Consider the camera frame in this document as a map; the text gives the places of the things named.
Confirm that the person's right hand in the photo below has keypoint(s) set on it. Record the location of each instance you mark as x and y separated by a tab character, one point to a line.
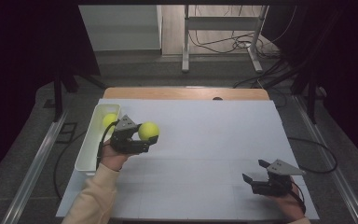
287	205

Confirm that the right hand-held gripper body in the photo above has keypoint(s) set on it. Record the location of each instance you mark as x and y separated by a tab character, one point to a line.
278	169

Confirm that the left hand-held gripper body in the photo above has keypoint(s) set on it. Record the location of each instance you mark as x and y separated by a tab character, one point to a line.
124	137

